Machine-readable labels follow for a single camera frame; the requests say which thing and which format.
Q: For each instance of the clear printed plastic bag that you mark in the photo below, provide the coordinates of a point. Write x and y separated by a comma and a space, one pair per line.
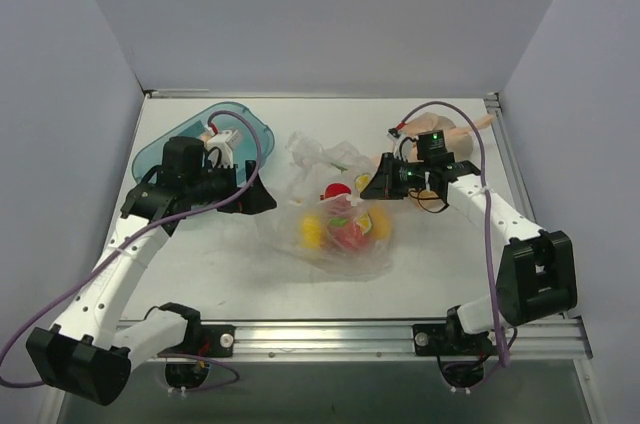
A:
320, 215

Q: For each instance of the teal plastic fruit tray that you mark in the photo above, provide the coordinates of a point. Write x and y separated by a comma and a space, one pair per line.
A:
231, 117

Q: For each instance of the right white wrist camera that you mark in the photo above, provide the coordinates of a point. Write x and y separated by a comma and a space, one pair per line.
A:
402, 142

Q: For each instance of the front aluminium rail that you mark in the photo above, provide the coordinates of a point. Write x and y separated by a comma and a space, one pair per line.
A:
320, 341

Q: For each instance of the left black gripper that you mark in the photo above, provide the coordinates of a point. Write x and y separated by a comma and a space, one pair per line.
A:
242, 189

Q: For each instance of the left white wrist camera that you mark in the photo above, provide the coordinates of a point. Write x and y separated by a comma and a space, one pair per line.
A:
221, 146

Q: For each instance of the orange tied plastic bag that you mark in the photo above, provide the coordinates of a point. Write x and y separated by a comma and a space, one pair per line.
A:
458, 139

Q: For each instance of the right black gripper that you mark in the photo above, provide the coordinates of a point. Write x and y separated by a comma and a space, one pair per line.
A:
390, 177

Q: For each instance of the yellow fake lemon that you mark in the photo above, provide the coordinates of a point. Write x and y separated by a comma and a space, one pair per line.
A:
312, 232

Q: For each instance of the orange yellow fake mango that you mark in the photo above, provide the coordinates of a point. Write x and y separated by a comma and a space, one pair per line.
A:
381, 223

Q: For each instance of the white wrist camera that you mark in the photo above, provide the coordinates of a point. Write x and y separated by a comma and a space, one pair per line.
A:
221, 146
402, 142

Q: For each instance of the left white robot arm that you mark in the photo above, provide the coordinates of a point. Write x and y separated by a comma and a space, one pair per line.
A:
84, 352

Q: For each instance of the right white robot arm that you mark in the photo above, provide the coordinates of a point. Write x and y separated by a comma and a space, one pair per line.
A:
531, 270

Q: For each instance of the red fake apple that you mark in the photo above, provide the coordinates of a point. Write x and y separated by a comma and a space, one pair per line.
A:
351, 231
336, 189

